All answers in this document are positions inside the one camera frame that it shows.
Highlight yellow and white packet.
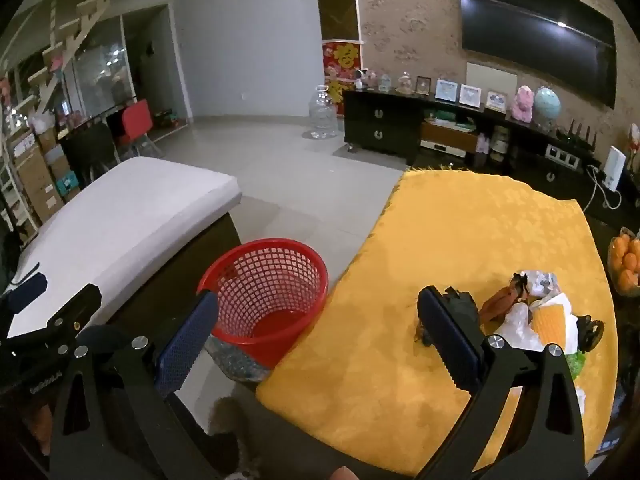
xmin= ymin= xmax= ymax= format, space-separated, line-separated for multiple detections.
xmin=530 ymin=305 xmax=568 ymax=346

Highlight white power cable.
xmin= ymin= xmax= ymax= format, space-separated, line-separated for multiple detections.
xmin=585 ymin=165 xmax=623 ymax=210

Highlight black router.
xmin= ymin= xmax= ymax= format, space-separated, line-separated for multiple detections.
xmin=556 ymin=119 xmax=601 ymax=153

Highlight brown box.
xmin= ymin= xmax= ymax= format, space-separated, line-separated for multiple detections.
xmin=420 ymin=122 xmax=477 ymax=153

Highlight black chair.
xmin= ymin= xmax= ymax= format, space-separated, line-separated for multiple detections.
xmin=60 ymin=121 xmax=121 ymax=181

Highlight pink plush toy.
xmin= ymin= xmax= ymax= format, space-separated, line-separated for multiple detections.
xmin=511 ymin=85 xmax=535 ymax=123

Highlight wooden stepped shelf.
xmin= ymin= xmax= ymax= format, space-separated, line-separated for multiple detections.
xmin=27 ymin=0 xmax=113 ymax=111

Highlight black flat television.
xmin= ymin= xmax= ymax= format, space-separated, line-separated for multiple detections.
xmin=456 ymin=0 xmax=617 ymax=109

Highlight yellow table cloth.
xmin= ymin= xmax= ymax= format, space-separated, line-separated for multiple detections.
xmin=255 ymin=167 xmax=618 ymax=478

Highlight cat figurine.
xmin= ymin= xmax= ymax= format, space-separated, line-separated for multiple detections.
xmin=627 ymin=122 xmax=640 ymax=171

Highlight dark packet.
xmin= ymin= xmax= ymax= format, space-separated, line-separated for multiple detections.
xmin=442 ymin=286 xmax=478 ymax=331

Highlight person's left hand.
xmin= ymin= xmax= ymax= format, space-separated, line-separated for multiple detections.
xmin=27 ymin=402 xmax=53 ymax=453

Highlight green packets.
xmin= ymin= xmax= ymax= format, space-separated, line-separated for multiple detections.
xmin=424 ymin=110 xmax=476 ymax=128

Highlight printed plastic wrapper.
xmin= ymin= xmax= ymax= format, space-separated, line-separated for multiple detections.
xmin=520 ymin=270 xmax=558 ymax=301

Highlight white cushioned bench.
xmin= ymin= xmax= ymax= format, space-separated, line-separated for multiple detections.
xmin=0 ymin=156 xmax=244 ymax=341

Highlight black wrapper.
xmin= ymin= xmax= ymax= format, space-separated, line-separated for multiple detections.
xmin=575 ymin=314 xmax=606 ymax=353

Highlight pile of oranges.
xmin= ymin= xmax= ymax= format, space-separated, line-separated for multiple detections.
xmin=612 ymin=230 xmax=640 ymax=292

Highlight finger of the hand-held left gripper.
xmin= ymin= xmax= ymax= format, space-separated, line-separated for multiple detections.
xmin=7 ymin=284 xmax=102 ymax=343
xmin=0 ymin=274 xmax=48 ymax=313

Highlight pale blue globe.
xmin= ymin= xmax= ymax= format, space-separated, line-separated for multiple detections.
xmin=534 ymin=86 xmax=562 ymax=131

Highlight red festive poster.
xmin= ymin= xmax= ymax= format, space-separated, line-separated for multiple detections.
xmin=322 ymin=40 xmax=361 ymax=117

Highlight stack of cardboard boxes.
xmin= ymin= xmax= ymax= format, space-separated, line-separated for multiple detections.
xmin=10 ymin=127 xmax=81 ymax=226

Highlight stacked jars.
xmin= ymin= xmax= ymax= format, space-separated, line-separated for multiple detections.
xmin=490 ymin=125 xmax=511 ymax=161

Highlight red plastic mesh basket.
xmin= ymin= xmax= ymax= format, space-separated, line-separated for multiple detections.
xmin=196 ymin=238 xmax=330 ymax=368

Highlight brown wrapper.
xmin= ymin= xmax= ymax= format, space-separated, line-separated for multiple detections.
xmin=480 ymin=274 xmax=531 ymax=323

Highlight clear plastic bag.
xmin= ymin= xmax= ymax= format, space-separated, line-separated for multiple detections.
xmin=205 ymin=335 xmax=271 ymax=383

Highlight black television cabinet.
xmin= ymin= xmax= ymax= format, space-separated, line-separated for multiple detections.
xmin=342 ymin=89 xmax=640 ymax=233

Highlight white panel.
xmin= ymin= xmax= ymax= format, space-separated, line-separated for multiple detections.
xmin=466 ymin=61 xmax=518 ymax=97

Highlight red chair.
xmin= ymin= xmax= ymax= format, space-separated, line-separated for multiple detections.
xmin=120 ymin=99 xmax=163 ymax=158

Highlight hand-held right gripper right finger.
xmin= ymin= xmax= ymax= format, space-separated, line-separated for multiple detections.
xmin=415 ymin=286 xmax=588 ymax=480

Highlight glass fruit bowl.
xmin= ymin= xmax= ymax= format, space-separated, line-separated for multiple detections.
xmin=607 ymin=227 xmax=640 ymax=297

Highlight large clear water bottle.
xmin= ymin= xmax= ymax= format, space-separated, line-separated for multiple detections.
xmin=306 ymin=85 xmax=342 ymax=140

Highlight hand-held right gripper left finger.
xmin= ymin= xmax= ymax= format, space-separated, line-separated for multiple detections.
xmin=48 ymin=290 xmax=236 ymax=480

